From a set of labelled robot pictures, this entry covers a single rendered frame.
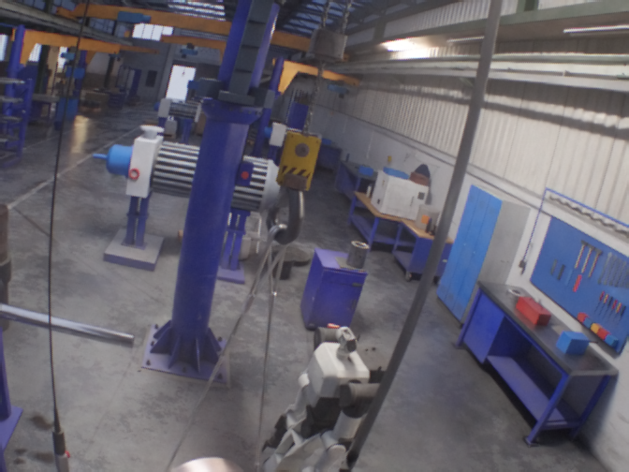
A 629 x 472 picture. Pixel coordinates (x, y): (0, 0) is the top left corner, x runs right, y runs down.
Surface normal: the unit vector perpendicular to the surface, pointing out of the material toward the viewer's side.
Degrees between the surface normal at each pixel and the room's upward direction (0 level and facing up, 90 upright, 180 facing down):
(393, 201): 90
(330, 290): 90
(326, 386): 85
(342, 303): 90
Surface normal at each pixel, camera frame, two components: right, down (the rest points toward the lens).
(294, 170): 0.18, 0.33
